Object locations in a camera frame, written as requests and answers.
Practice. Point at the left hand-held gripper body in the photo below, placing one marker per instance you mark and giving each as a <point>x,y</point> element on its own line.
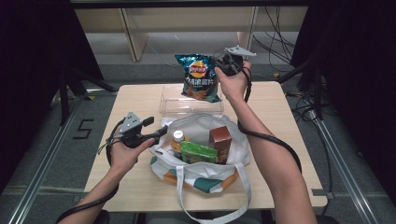
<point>130,122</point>

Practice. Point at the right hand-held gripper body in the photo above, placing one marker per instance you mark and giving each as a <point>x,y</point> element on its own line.
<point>239,51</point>

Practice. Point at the blue chip bag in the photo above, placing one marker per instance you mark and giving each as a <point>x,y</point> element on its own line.
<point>197,77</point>

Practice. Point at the clear plastic box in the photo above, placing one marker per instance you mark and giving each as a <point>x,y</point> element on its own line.
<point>174,105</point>

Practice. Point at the green snack packet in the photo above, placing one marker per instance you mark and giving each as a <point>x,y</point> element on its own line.
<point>197,153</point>

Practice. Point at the white tote bag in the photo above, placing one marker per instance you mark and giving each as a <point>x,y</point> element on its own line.
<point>199,172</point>

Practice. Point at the brown carton box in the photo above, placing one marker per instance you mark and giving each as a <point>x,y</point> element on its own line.
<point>220,143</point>

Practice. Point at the person's right hand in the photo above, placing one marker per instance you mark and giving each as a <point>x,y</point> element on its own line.
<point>235,85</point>

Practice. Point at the person's left hand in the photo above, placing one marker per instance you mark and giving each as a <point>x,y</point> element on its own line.
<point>124,158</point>

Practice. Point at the orange juice bottle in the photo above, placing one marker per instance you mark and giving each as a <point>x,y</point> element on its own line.
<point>178,141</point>

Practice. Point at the light wooden desk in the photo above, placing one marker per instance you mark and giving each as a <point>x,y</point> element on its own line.
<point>186,18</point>

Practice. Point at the black tripod stand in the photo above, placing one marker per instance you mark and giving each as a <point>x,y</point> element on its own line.
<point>63,99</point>
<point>317,90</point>

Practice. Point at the black chair part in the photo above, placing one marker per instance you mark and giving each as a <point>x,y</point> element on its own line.
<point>104,217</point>

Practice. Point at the grey tape strip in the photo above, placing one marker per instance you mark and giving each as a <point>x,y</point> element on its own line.
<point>319,192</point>

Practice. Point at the aluminium floor rail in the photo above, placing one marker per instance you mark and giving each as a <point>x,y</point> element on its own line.
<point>43,174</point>
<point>342,168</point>

